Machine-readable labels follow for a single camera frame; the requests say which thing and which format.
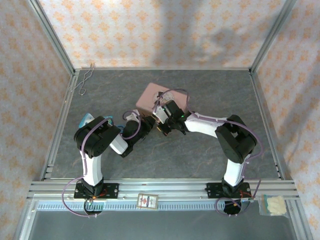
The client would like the pink box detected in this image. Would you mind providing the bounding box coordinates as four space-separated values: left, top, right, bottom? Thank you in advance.
135 82 191 119

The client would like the light blue plastic object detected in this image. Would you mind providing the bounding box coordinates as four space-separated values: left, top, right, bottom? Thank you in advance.
79 113 125 132

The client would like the small printed card packet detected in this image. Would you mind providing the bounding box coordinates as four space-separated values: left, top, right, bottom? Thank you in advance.
136 193 159 210

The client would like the plastic bag with white contents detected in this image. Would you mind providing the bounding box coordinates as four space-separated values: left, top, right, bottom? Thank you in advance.
258 194 288 217

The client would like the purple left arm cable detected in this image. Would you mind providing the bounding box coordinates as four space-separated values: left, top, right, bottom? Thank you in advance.
61 111 142 218

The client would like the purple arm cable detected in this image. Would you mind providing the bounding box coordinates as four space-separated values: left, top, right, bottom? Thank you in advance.
61 111 142 218
152 88 265 216

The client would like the aluminium frame long base rail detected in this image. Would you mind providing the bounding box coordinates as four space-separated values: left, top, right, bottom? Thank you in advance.
27 177 300 201

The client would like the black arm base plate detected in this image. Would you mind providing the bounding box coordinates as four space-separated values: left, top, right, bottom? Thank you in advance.
74 182 120 200
205 181 251 200

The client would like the bent metal wire hook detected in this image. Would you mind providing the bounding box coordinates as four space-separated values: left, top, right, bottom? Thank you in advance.
71 63 98 96

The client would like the grey slotted cable duct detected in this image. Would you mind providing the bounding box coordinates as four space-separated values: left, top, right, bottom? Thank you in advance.
31 199 294 211

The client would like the aluminium frame side rail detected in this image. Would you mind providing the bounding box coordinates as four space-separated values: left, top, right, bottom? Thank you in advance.
39 71 81 181
249 70 286 180

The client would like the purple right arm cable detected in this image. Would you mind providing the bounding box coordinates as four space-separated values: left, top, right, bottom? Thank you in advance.
152 88 265 216

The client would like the aluminium frame corner post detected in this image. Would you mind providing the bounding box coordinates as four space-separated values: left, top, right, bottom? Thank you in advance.
26 0 76 76
249 0 299 75

